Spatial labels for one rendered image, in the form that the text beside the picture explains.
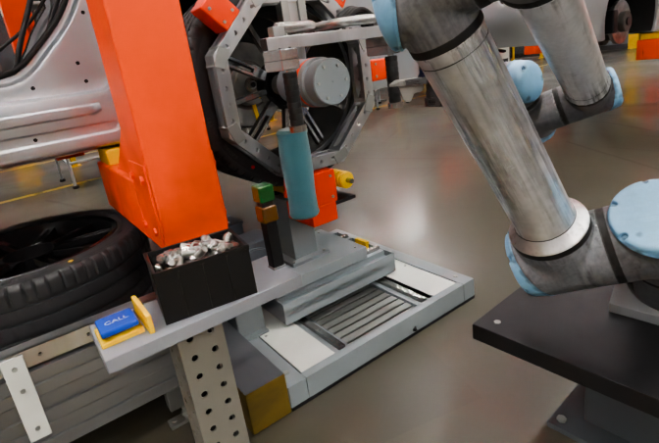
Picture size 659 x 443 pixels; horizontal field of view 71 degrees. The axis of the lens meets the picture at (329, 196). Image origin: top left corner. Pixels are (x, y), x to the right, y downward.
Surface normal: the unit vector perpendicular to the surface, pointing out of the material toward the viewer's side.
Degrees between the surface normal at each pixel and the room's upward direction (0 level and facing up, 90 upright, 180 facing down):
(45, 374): 90
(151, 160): 90
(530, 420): 0
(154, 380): 90
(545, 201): 101
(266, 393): 90
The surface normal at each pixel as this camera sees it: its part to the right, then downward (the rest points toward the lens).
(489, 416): -0.14, -0.95
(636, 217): -0.53, -0.51
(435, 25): -0.15, 0.66
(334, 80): 0.58, 0.16
